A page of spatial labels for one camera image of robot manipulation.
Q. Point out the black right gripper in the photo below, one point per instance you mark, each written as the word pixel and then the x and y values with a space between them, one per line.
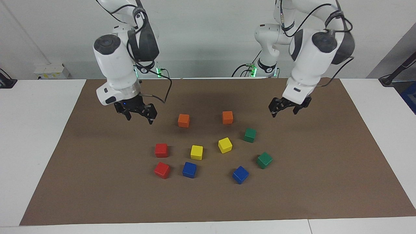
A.
pixel 135 104

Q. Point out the green lit base connector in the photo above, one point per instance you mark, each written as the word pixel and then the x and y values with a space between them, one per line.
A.
pixel 159 71
pixel 252 69

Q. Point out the blue crate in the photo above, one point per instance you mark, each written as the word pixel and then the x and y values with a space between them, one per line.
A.
pixel 410 97

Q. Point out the yellow wooden cube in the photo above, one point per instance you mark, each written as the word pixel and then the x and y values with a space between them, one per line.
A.
pixel 225 145
pixel 196 152

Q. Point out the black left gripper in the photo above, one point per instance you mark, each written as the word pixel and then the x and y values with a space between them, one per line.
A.
pixel 292 103

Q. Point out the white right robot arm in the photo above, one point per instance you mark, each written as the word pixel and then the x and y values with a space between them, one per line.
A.
pixel 113 65

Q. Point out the brown paper mat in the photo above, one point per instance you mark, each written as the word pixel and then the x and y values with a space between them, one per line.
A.
pixel 325 169

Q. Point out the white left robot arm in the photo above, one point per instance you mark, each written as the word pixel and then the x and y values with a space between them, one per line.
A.
pixel 308 55

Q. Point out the blue wooden cube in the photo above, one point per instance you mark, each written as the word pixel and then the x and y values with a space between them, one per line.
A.
pixel 189 169
pixel 240 175

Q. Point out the white cardboard box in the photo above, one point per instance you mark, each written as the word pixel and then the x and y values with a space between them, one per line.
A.
pixel 52 71

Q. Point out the black clamp base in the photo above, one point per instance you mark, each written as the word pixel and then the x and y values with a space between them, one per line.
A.
pixel 7 83

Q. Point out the black stand pole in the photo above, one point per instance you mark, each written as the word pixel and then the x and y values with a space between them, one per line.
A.
pixel 398 70

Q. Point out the orange wooden cube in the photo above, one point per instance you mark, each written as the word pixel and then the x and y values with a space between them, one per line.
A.
pixel 183 120
pixel 227 117

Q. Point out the red wooden cube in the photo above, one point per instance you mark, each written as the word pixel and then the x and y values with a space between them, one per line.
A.
pixel 162 170
pixel 161 150

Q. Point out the green wooden cube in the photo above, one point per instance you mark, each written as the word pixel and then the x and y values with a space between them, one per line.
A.
pixel 264 160
pixel 250 135

